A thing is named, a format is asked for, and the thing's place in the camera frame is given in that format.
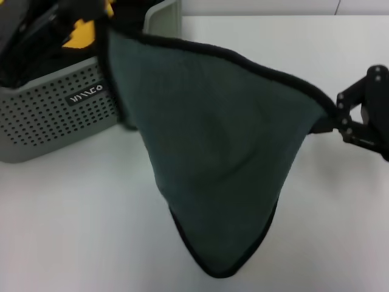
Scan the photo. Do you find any dark green towel black trim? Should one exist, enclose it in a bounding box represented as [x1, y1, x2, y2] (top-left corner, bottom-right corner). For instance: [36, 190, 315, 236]
[101, 24, 337, 272]

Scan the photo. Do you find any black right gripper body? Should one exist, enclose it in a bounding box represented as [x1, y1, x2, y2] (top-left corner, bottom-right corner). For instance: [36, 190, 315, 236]
[359, 63, 389, 159]

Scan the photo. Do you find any yellow towel black trim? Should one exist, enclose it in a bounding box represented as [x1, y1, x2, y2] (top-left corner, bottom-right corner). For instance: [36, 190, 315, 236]
[61, 0, 115, 50]

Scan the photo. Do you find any grey-green perforated storage box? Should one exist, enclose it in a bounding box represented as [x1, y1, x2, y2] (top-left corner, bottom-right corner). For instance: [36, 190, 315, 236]
[0, 0, 184, 164]

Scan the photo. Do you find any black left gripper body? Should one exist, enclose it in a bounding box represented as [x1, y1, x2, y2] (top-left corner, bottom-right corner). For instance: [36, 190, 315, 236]
[0, 0, 71, 88]

